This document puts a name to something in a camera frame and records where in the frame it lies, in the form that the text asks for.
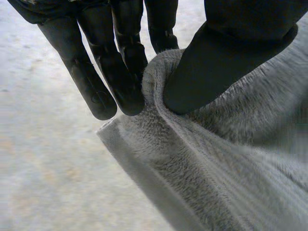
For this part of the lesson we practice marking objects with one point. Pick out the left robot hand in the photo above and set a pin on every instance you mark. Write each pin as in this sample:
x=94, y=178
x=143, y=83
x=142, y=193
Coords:
x=216, y=60

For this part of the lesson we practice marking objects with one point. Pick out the grey towel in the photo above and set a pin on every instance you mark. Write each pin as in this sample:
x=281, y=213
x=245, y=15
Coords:
x=216, y=168

